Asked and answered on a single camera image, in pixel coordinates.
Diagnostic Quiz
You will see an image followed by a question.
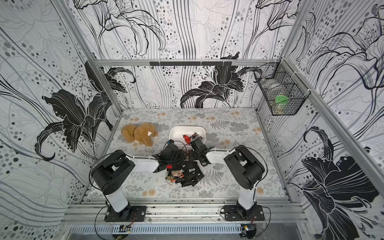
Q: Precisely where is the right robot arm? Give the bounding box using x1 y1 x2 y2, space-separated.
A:
190 137 268 212

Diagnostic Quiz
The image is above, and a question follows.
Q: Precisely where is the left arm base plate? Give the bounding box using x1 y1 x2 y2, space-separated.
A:
105 205 147 223

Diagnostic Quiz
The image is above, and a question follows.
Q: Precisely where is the colourful picture tea bag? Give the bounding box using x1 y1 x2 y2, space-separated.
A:
166 170 184 183

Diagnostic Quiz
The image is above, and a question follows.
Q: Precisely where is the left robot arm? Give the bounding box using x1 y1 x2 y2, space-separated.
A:
89 145 186 214

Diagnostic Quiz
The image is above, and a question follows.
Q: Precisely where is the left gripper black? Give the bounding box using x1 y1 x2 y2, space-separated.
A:
167 149 189 166

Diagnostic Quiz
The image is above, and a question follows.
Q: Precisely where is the black tea bag sachet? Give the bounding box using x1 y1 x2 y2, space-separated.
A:
190 133 204 141

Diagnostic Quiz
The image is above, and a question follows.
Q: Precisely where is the green lid in basket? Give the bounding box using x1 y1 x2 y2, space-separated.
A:
275 95 290 106

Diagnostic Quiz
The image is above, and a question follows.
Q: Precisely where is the aluminium corner frame post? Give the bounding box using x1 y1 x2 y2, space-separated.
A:
52 1 123 117

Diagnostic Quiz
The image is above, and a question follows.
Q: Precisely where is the white plastic storage box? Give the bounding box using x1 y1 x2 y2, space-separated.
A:
169 126 206 144

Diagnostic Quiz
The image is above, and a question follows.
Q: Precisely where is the black tea bag pile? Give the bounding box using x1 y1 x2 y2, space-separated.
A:
177 162 205 188

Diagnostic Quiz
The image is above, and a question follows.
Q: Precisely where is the black wire basket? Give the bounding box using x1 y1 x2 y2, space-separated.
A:
253 60 306 116

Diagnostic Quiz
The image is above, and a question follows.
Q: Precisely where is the white perforated cable duct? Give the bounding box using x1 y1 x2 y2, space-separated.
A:
69 224 242 235

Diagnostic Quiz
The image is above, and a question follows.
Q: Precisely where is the brown plush dog toy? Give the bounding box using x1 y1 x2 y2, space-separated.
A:
121 123 158 147

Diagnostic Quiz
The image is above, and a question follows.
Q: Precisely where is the black bar on rail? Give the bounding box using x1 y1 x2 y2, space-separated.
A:
150 61 233 67

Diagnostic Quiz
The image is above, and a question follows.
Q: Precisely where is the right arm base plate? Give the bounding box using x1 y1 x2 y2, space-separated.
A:
223 204 265 222

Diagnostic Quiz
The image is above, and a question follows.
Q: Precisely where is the red foil tea bag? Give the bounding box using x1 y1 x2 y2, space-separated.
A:
183 135 191 145

